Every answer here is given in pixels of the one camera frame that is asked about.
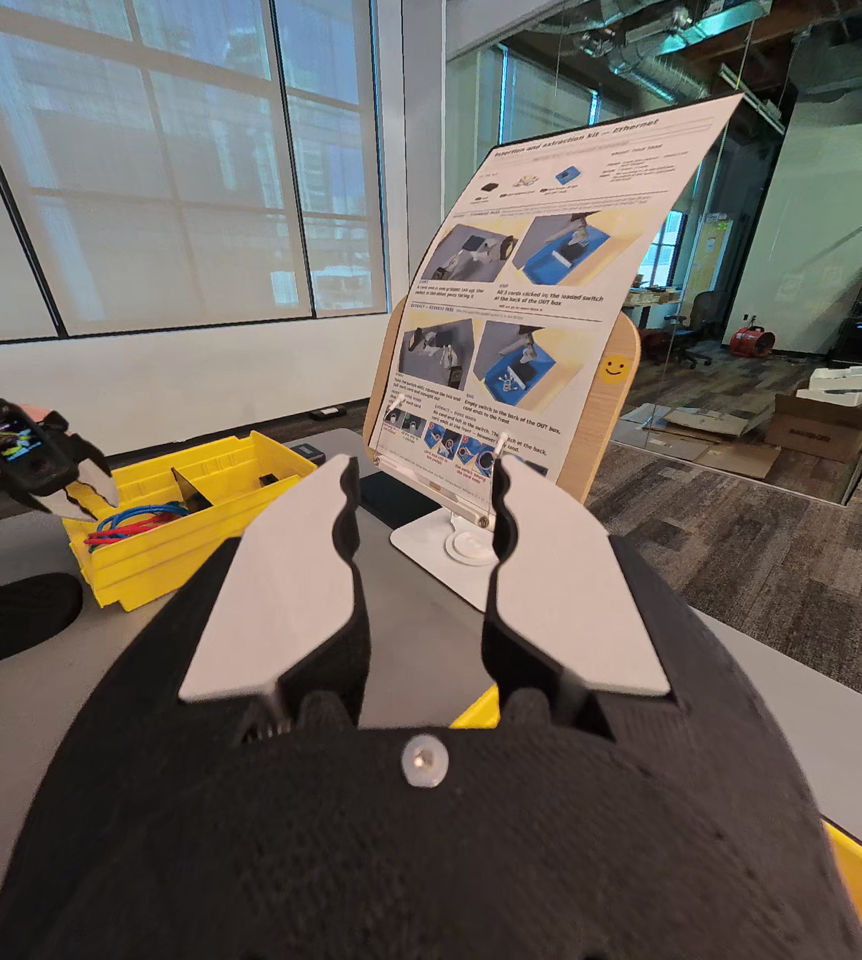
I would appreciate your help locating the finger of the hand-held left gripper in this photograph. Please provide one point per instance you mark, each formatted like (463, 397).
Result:
(104, 484)
(74, 508)

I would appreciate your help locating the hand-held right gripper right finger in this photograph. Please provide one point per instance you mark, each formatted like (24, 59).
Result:
(581, 600)

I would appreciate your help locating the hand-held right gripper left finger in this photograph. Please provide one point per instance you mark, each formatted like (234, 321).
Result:
(273, 600)

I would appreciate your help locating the yellow bin with divider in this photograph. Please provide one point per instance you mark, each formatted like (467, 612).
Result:
(175, 562)

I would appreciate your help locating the black bin divider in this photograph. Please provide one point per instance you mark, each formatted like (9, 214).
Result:
(189, 487)

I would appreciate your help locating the black textured pad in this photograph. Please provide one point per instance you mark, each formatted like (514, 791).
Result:
(10, 622)

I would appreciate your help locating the small black device box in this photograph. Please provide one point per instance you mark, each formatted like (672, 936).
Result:
(309, 454)

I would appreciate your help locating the black table mat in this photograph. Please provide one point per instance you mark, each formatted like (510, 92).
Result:
(393, 499)

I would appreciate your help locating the white stand base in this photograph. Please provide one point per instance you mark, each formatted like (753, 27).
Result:
(431, 544)

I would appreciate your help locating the black power strip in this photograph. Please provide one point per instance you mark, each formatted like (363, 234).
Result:
(328, 412)

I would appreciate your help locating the flat cardboard sheets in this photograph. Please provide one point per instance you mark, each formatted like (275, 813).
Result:
(708, 424)

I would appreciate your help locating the brown cardboard box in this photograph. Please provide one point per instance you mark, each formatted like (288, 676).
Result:
(813, 431)

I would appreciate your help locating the red floor fan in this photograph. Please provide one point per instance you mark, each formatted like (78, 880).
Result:
(752, 343)

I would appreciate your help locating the black office chair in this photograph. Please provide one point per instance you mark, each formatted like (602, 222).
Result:
(705, 315)

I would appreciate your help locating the wooden desk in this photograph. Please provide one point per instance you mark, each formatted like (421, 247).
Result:
(652, 296)

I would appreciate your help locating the large window with blinds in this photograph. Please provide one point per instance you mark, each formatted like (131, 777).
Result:
(175, 150)

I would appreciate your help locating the white foam trays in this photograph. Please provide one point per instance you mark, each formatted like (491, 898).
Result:
(843, 382)

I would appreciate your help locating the printed instruction sheet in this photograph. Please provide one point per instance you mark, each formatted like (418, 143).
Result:
(551, 247)

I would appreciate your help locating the silver ventilation ducts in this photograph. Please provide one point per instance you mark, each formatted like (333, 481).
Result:
(656, 71)

